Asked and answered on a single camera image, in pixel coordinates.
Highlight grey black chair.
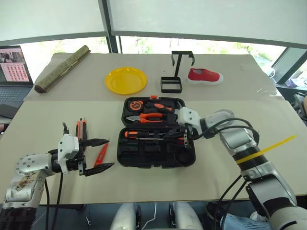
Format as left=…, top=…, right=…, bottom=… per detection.
left=292, top=92, right=307, bottom=122

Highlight red canvas shoe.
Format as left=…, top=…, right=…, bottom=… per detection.
left=186, top=68, right=224, bottom=85

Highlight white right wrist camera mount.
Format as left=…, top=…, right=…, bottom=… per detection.
left=176, top=106, right=201, bottom=131

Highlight blue jeans leg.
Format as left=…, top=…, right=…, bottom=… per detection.
left=219, top=212, right=272, bottom=230

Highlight long orange black screwdriver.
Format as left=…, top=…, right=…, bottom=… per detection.
left=123, top=130, right=166, bottom=141

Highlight orange handled pliers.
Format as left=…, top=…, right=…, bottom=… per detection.
left=125, top=112, right=166, bottom=124

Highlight black metal hanger stand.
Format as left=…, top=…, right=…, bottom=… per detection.
left=160, top=50, right=195, bottom=94

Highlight wide white roller blind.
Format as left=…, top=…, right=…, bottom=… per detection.
left=105, top=0, right=307, bottom=46

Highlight small red hand tool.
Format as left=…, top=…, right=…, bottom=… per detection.
left=93, top=142, right=109, bottom=168

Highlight black plastic tool case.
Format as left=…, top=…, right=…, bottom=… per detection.
left=117, top=95, right=197, bottom=168

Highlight thin white cable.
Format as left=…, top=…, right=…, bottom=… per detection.
left=143, top=201, right=158, bottom=230

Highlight dark grey window frame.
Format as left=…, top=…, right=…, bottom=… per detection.
left=0, top=0, right=307, bottom=54

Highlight yellow zip tie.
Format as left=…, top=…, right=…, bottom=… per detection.
left=236, top=135, right=297, bottom=165

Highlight black shoe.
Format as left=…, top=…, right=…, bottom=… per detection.
left=205, top=201, right=226, bottom=224

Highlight narrow white roller blind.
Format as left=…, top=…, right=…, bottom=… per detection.
left=0, top=0, right=106, bottom=42

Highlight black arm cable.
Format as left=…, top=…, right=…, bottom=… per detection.
left=191, top=117, right=261, bottom=230
left=44, top=122, right=70, bottom=230

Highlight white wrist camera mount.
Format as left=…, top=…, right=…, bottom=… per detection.
left=57, top=133, right=80, bottom=174
left=176, top=106, right=201, bottom=131

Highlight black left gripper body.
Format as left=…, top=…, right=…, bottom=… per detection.
left=64, top=140, right=87, bottom=177

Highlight open laptop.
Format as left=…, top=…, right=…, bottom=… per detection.
left=0, top=45, right=34, bottom=109

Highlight orange black tape measure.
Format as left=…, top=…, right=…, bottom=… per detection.
left=127, top=100, right=145, bottom=112

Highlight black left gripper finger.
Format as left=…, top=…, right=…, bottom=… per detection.
left=83, top=162, right=116, bottom=177
left=80, top=138, right=110, bottom=148

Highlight rolled bamboo mat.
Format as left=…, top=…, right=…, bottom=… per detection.
left=34, top=45, right=91, bottom=94

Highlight dark framed monitor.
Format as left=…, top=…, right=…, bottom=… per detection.
left=270, top=46, right=307, bottom=85

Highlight silver rounded shell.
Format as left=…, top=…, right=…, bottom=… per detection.
left=109, top=202, right=142, bottom=230
left=168, top=201, right=205, bottom=230

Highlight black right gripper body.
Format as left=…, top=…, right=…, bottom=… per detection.
left=177, top=123, right=195, bottom=148

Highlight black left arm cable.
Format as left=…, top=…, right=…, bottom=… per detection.
left=44, top=122, right=70, bottom=230

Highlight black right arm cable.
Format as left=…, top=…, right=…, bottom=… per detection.
left=191, top=117, right=261, bottom=230

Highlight short orange black handled tool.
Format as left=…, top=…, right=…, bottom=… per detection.
left=146, top=101, right=175, bottom=113

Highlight yellow plastic plate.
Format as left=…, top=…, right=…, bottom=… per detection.
left=105, top=67, right=148, bottom=95

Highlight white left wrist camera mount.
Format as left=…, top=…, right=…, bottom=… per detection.
left=57, top=133, right=80, bottom=174

